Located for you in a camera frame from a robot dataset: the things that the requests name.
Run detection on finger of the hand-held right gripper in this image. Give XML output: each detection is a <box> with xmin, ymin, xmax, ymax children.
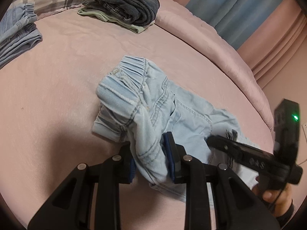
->
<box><xmin>206</xmin><ymin>135</ymin><xmax>243</xmax><ymax>160</ymax></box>

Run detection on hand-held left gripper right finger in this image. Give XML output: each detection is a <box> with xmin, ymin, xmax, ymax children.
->
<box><xmin>162</xmin><ymin>131</ymin><xmax>281</xmax><ymax>230</ymax></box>

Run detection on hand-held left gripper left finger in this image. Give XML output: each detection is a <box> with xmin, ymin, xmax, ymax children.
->
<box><xmin>27</xmin><ymin>141</ymin><xmax>138</xmax><ymax>230</ymax></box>

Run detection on light blue strawberry pants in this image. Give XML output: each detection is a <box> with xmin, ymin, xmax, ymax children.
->
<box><xmin>92</xmin><ymin>56</ymin><xmax>262</xmax><ymax>204</ymax></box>

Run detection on person's right forearm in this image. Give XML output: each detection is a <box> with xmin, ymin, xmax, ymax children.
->
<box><xmin>275</xmin><ymin>198</ymin><xmax>298</xmax><ymax>228</ymax></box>

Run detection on person's right hand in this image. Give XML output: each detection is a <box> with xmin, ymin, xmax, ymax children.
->
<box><xmin>253</xmin><ymin>176</ymin><xmax>293</xmax><ymax>217</ymax></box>

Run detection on pink duvet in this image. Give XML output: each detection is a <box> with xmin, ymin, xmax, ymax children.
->
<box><xmin>90</xmin><ymin>0</ymin><xmax>276</xmax><ymax>133</ymax></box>

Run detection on blue curtain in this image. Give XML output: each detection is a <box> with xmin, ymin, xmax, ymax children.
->
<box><xmin>185</xmin><ymin>0</ymin><xmax>289</xmax><ymax>51</ymax></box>

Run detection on folded pale green garment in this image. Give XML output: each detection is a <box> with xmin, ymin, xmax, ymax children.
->
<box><xmin>77</xmin><ymin>7</ymin><xmax>156</xmax><ymax>34</ymax></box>

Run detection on folded dark blue jeans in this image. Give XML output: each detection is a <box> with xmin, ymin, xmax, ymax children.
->
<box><xmin>83</xmin><ymin>0</ymin><xmax>160</xmax><ymax>27</ymax></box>

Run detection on folded light blue jeans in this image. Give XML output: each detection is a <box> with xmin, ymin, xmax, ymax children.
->
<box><xmin>0</xmin><ymin>3</ymin><xmax>43</xmax><ymax>68</ymax></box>

